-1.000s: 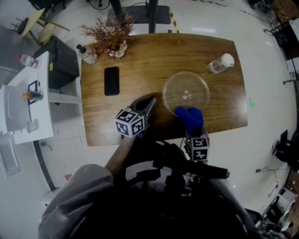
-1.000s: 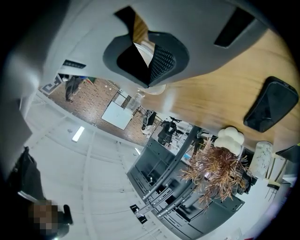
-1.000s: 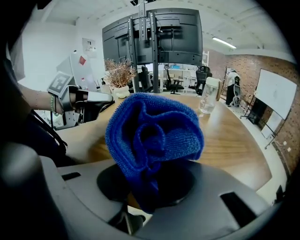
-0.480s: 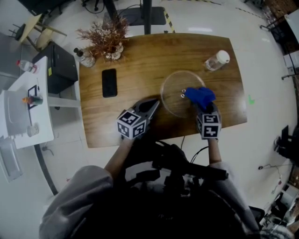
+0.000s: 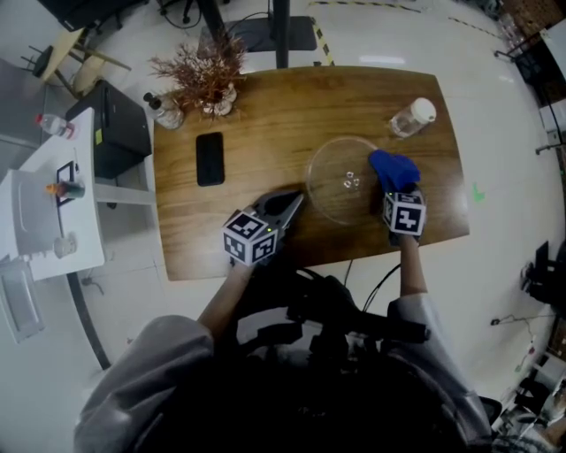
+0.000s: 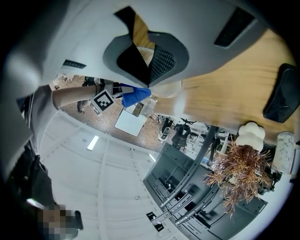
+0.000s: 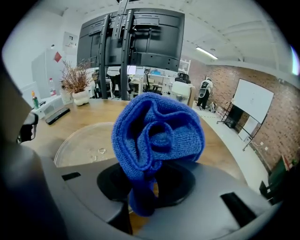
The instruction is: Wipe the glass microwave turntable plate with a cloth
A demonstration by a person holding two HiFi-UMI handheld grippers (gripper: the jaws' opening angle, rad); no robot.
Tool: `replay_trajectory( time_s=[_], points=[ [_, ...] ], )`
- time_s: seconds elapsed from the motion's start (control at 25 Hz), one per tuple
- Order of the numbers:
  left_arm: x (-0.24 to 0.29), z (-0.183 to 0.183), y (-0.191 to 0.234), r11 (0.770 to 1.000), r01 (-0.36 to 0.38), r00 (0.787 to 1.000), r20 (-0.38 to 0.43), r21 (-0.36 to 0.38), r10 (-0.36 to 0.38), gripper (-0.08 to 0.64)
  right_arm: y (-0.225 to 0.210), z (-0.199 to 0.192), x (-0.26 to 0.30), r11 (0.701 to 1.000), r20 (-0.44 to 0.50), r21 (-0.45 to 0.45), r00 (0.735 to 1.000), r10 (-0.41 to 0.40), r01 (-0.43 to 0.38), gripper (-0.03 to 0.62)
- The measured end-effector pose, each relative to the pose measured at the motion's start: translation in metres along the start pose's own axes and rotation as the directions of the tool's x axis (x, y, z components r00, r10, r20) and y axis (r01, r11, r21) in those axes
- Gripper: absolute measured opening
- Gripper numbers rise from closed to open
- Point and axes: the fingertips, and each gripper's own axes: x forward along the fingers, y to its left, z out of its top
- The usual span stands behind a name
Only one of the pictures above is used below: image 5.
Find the dark bottle with orange cap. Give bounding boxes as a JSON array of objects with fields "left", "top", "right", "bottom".
[{"left": 44, "top": 180, "right": 87, "bottom": 200}]

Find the black desk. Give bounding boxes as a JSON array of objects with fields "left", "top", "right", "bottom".
[{"left": 36, "top": 0, "right": 150, "bottom": 33}]

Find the person's right forearm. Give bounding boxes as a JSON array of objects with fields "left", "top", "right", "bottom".
[{"left": 398, "top": 235, "right": 430, "bottom": 307}]

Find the person's left forearm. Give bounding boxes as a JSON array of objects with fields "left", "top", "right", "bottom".
[{"left": 195, "top": 262, "right": 258, "bottom": 342}]

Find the person's gray sweatshirt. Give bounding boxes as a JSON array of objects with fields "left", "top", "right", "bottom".
[{"left": 72, "top": 293, "right": 493, "bottom": 453}]

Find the dried brown plant in vase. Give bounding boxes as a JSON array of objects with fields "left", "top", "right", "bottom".
[{"left": 147, "top": 32, "right": 249, "bottom": 121}]

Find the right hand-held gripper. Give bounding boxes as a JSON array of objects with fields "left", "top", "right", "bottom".
[{"left": 381, "top": 183, "right": 429, "bottom": 247}]

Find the black smartphone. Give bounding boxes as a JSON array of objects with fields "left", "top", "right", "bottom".
[{"left": 195, "top": 131, "right": 226, "bottom": 188}]

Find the black office chair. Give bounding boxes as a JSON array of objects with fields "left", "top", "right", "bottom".
[{"left": 478, "top": 395, "right": 504, "bottom": 438}]

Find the water bottle with red cap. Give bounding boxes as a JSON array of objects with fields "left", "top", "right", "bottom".
[{"left": 34, "top": 112, "right": 78, "bottom": 139}]

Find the black floor cable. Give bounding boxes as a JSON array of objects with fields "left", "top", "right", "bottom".
[{"left": 490, "top": 311, "right": 559, "bottom": 329}]

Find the black monitor stand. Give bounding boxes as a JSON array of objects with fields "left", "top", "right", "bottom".
[{"left": 224, "top": 0, "right": 321, "bottom": 70}]

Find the clear glass plate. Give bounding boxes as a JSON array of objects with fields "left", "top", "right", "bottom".
[{"left": 304, "top": 135, "right": 391, "bottom": 227}]

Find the clear bottle with black cap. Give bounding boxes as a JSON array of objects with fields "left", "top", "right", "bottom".
[{"left": 141, "top": 91, "right": 185, "bottom": 131}]

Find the black floor equipment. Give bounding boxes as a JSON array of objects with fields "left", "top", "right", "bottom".
[{"left": 520, "top": 240, "right": 566, "bottom": 307}]

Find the black stool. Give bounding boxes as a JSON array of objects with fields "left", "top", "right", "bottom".
[{"left": 19, "top": 43, "right": 55, "bottom": 80}]

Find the curved black table leg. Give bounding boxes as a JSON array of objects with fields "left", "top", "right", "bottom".
[{"left": 65, "top": 273, "right": 112, "bottom": 371}]

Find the black framed tablet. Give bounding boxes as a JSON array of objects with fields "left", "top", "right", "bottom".
[{"left": 55, "top": 161, "right": 80, "bottom": 206}]

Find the blue cloth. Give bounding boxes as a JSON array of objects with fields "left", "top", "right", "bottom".
[{"left": 367, "top": 149, "right": 423, "bottom": 195}]

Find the clear jar with white lid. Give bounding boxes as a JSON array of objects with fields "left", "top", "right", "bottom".
[{"left": 388, "top": 96, "right": 439, "bottom": 140}]

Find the white side table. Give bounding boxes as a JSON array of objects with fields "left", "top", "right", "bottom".
[{"left": 0, "top": 106, "right": 108, "bottom": 282}]

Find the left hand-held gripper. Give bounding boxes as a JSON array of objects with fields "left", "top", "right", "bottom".
[{"left": 221, "top": 189, "right": 306, "bottom": 268}]

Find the clear glass cup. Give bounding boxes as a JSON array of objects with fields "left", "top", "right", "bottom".
[{"left": 53, "top": 231, "right": 79, "bottom": 258}]

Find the light wooden chair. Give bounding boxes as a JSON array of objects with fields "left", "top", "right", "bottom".
[{"left": 41, "top": 25, "right": 133, "bottom": 97}]

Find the black cabinet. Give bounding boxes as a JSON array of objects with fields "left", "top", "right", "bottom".
[{"left": 65, "top": 79, "right": 154, "bottom": 180}]

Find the black chest harness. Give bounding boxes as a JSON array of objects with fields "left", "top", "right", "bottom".
[{"left": 211, "top": 264, "right": 432, "bottom": 453}]

